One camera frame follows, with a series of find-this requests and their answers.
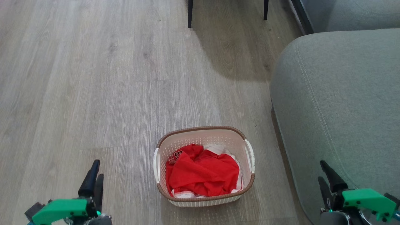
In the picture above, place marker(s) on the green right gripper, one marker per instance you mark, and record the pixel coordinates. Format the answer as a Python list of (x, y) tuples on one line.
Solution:
[(368, 200)]

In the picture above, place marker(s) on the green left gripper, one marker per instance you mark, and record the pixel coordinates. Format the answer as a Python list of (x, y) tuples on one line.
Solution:
[(62, 211)]

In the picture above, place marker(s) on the white laundry basket brown rim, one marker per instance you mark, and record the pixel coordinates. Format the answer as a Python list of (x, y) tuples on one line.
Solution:
[(203, 137)]

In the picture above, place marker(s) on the grey-green sofa seat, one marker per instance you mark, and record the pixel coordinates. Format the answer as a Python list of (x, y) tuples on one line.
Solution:
[(340, 103)]

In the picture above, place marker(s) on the red jersey garment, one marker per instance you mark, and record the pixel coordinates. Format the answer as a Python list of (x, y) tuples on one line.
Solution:
[(203, 172)]

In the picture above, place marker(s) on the grey-green sofa cushion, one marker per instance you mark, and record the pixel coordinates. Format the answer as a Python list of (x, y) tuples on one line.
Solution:
[(359, 14)]

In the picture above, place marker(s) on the black furniture leg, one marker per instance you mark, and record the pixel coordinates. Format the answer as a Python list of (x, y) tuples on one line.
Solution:
[(190, 14), (266, 9)]

